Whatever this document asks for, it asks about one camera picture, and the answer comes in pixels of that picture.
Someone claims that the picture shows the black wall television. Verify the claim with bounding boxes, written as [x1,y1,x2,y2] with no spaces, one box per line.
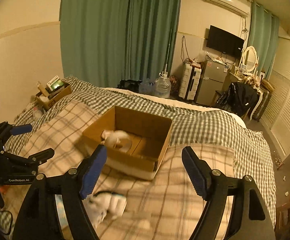
[206,25,244,59]

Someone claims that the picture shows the grey mini fridge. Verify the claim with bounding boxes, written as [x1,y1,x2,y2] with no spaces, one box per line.
[194,60,227,106]

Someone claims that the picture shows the small cardboard box of items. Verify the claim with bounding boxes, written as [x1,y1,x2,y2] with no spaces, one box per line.
[36,80,72,111]

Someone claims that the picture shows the white air conditioner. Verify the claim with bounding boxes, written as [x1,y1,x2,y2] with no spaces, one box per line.
[205,0,250,17]

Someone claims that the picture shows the large water bottle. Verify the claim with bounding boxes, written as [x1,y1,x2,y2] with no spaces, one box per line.
[154,72,172,99]

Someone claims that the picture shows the white suitcase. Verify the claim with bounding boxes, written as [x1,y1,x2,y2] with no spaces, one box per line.
[179,62,201,101]

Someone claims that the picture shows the black jacket on chair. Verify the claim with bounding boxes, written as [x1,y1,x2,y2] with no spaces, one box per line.
[213,82,256,117]

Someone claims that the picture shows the white socks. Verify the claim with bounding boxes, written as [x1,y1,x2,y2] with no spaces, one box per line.
[101,130,129,148]

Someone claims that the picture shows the white plush toy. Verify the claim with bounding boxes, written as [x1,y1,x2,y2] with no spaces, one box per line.
[83,191,127,229]

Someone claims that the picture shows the beige plaid blanket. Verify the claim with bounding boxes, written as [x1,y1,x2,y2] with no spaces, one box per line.
[2,100,236,240]

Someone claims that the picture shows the white louvered wardrobe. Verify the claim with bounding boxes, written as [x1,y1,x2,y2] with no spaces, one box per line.
[261,36,290,161]

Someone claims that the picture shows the white dressing table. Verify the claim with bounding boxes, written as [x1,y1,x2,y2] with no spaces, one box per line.
[228,72,263,120]

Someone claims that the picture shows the green white book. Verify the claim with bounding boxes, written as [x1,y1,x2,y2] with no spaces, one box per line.
[46,75,64,92]

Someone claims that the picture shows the white tape roll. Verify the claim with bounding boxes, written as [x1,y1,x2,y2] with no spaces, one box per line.
[113,138,132,153]

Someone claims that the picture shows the brown cardboard box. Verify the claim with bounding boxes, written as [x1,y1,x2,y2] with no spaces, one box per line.
[82,106,172,180]

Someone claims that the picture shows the green curtain by wardrobe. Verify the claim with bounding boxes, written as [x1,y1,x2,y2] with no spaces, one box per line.
[248,2,280,79]

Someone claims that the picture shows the oval vanity mirror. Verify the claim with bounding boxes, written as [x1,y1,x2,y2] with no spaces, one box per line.
[239,46,259,73]

